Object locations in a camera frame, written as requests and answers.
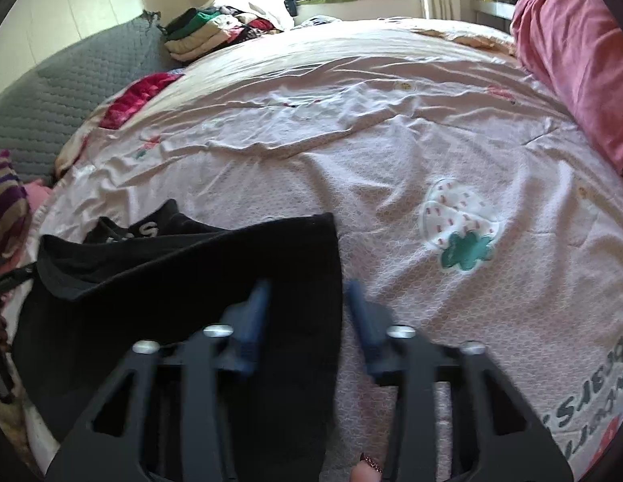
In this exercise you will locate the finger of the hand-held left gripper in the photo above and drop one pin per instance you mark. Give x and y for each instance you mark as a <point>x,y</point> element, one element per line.
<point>12,280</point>

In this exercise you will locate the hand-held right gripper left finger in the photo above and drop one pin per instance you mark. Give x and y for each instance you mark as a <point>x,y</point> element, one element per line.
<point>253,321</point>

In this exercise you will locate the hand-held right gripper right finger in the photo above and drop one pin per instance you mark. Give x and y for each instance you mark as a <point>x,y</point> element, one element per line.
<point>364,321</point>

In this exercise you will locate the black sweater with orange patches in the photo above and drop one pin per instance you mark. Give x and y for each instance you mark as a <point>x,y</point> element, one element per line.
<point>191,271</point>

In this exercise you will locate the stack of folded clothes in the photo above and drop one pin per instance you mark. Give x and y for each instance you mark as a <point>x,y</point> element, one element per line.
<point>206,30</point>

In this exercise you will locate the person's right hand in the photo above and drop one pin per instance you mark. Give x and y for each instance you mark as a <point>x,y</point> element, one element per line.
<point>366,471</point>

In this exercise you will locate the purple striped pillow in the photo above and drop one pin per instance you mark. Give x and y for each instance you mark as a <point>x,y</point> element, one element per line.
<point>5,201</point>

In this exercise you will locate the pink cloth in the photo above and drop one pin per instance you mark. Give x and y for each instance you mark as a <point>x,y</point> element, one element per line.
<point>35,193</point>

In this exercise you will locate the pink strawberry print bedsheet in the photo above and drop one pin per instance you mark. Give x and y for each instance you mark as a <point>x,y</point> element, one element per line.
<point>392,135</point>

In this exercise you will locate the grey quilted headboard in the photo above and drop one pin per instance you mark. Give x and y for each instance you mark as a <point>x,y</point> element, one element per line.
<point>65,95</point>

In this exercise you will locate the red velvet cloth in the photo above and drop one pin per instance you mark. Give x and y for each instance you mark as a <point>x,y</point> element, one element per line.
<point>135,98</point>

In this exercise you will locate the small black object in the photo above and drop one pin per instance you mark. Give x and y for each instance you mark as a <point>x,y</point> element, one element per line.
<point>291,5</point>

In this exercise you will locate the pink blanket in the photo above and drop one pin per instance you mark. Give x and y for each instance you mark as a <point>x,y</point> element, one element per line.
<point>572,50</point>

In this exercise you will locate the white side desk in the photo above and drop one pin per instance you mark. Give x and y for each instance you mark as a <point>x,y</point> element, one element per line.
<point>495,5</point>

